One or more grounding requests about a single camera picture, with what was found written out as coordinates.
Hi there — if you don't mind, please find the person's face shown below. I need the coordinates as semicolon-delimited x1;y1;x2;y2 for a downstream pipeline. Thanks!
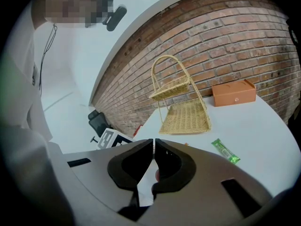
44;0;114;28

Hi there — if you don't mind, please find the black mesh office chair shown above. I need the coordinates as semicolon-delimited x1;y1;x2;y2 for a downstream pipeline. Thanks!
87;109;111;144

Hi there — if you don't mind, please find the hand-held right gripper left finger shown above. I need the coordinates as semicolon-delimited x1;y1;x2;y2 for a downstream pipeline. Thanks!
66;138;155;222

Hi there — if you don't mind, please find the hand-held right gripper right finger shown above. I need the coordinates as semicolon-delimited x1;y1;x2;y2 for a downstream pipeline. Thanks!
138;138;274;226

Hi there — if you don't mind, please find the black head camera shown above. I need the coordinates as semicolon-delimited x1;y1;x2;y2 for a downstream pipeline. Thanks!
102;0;128;32

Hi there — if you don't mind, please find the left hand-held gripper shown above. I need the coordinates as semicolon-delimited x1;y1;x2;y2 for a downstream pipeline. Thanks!
96;128;134;150

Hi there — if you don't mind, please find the orange cardboard box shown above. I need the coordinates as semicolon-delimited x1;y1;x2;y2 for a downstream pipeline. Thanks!
211;79;257;108

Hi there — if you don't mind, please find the green snack packet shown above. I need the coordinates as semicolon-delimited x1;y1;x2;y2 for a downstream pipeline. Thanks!
210;138;241;165

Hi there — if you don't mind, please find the two-tier wicker basket stand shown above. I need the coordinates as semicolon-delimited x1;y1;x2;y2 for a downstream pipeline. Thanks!
149;54;212;135

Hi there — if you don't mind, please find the person's white shirt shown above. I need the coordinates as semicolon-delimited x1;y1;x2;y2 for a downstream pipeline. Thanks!
0;0;53;141

